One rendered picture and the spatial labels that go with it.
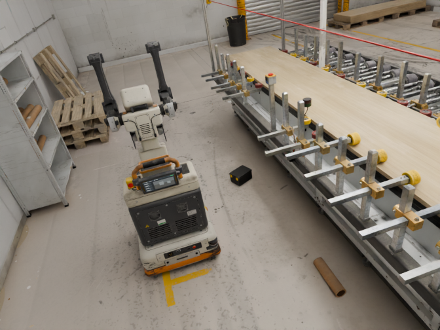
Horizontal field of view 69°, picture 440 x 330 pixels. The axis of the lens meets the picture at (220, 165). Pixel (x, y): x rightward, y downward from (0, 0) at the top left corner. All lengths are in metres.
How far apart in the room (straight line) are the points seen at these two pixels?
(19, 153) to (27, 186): 0.40
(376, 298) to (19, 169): 3.39
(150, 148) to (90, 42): 7.38
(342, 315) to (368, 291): 0.28
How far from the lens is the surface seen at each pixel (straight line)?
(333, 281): 2.51
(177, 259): 2.64
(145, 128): 2.42
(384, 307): 2.56
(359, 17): 9.92
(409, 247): 2.07
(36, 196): 3.97
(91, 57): 2.58
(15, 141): 3.67
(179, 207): 2.41
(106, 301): 2.82
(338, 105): 2.92
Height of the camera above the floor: 2.08
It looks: 33 degrees down
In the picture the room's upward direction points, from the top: 10 degrees counter-clockwise
